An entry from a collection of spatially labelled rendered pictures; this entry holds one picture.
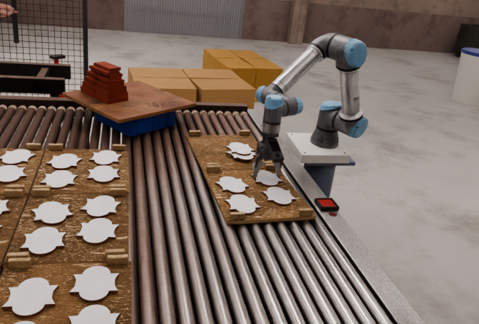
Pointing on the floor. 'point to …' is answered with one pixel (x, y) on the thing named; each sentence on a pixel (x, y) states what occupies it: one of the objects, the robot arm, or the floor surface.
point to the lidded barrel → (467, 77)
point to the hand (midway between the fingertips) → (266, 177)
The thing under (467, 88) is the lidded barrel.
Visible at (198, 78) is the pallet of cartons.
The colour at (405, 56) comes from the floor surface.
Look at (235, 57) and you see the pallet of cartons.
